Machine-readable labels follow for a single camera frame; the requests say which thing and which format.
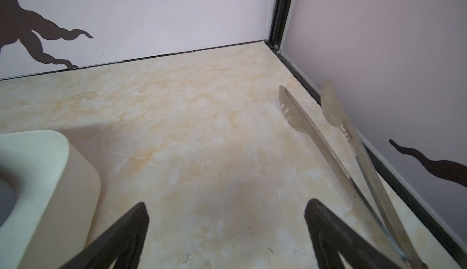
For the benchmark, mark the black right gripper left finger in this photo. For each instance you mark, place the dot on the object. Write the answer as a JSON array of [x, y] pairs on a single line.
[[120, 245]]

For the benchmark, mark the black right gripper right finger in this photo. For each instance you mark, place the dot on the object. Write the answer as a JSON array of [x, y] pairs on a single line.
[[333, 239]]

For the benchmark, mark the white plastic bin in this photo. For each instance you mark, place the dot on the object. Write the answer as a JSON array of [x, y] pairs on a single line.
[[56, 191]]

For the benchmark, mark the lavender bowl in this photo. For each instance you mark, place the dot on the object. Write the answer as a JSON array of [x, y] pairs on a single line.
[[8, 198]]

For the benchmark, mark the wooden tongs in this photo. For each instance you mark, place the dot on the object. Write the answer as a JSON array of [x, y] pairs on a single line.
[[383, 212]]

